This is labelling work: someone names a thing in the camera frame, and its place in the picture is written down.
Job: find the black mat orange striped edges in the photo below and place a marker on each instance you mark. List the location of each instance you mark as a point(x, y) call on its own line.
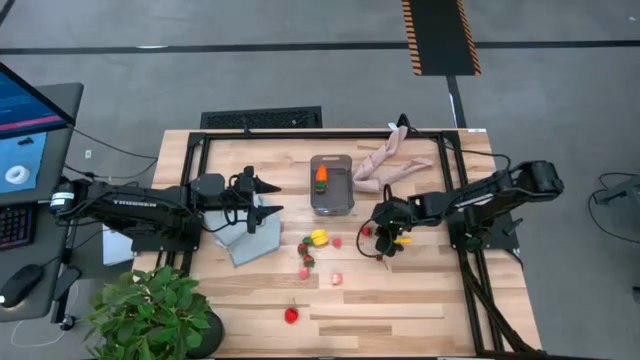
point(440, 35)

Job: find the black framed monitor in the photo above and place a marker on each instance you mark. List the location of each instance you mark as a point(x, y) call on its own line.
point(25, 107)

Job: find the black keyboard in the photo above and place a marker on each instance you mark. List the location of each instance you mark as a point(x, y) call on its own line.
point(15, 225)

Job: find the yellow toy banana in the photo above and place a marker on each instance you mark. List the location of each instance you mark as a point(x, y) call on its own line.
point(406, 240)

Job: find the grey framed monitor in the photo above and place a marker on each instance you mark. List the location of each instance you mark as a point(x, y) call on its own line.
point(60, 150)

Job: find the black metal table frame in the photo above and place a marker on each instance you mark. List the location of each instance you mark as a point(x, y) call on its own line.
point(325, 135)

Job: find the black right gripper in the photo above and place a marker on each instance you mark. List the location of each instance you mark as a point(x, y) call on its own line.
point(395, 215)

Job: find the yellow toy bell pepper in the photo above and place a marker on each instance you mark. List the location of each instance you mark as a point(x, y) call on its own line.
point(320, 237)

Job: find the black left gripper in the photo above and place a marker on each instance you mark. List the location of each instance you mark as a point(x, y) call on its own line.
point(245, 190)

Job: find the orange toy carrot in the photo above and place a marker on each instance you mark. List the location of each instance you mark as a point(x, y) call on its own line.
point(321, 174)

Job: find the pink white toy fruit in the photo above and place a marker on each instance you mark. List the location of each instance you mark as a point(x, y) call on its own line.
point(337, 279)

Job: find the dark grey desk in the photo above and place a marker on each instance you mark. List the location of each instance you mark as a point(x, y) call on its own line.
point(50, 240)

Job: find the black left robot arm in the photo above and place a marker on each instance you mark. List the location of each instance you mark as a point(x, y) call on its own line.
point(130, 205)

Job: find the black floor vent grille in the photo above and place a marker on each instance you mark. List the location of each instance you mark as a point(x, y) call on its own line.
point(260, 119)

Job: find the black computer mouse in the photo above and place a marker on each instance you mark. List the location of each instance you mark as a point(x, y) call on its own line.
point(20, 285)

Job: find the translucent grey tupperware container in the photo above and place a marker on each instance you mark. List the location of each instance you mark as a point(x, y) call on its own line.
point(340, 195)

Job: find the green leafy plant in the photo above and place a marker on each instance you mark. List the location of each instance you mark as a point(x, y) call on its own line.
point(150, 310)

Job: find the white paper sheet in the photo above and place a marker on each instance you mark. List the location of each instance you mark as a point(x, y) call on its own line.
point(117, 248)

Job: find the small red toy cherry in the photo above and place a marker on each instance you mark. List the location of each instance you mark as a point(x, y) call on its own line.
point(379, 258)

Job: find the grey cloth towel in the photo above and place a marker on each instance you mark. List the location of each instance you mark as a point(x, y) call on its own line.
point(255, 240)

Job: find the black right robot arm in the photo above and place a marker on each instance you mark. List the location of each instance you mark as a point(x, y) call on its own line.
point(500, 192)

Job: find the black plant pot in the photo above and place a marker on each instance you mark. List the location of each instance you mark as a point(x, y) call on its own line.
point(215, 332)

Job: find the beige cloth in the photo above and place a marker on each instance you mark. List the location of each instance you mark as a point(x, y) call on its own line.
point(367, 182)

